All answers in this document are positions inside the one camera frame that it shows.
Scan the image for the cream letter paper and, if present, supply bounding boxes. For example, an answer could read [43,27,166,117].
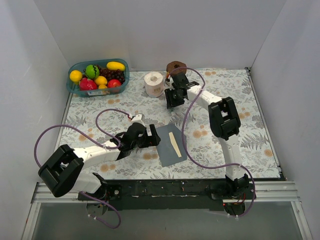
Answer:
[168,132,182,158]

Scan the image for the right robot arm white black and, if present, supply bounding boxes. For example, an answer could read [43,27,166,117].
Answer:
[164,64,251,199]

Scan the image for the red apple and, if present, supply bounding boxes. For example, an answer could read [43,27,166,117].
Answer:
[107,79,122,88]

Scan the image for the yellow lemon centre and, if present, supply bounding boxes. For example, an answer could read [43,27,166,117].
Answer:
[94,75,108,86]

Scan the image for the green white glue stick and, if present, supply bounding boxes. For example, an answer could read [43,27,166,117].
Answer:
[170,108,176,116]

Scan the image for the white toilet paper roll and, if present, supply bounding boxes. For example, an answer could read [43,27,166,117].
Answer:
[144,71,164,98]

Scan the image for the floral table mat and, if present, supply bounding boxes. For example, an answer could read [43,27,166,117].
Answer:
[57,69,280,180]

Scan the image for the yellow lemon left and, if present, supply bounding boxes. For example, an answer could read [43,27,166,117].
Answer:
[69,70,83,85]

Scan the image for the yellow mango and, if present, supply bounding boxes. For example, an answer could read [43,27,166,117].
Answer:
[106,61,126,72]

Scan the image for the small yellow fruit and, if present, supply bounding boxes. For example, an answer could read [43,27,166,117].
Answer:
[98,84,108,90]

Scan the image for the grey envelope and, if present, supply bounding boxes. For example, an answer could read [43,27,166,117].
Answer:
[156,123,187,167]

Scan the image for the green watermelon ball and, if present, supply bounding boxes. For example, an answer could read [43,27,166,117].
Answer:
[84,64,100,80]

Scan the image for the yellow lemon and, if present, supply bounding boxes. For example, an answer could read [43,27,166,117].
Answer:
[94,75,108,86]
[69,70,83,85]

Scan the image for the teal plastic fruit basket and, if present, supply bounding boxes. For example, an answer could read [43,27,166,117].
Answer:
[66,58,130,97]

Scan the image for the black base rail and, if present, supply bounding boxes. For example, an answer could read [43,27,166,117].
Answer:
[77,179,256,211]

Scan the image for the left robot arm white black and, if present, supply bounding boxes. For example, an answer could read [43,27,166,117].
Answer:
[38,122,161,200]

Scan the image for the aluminium frame rail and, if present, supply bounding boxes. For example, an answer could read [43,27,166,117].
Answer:
[21,181,313,240]

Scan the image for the brown toilet paper roll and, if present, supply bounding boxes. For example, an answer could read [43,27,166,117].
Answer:
[165,61,187,82]

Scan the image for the pink dragon fruit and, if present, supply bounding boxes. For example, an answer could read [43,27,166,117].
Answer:
[78,77,98,91]

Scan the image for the dark purple grapes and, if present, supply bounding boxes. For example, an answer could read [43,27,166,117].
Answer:
[96,65,125,84]

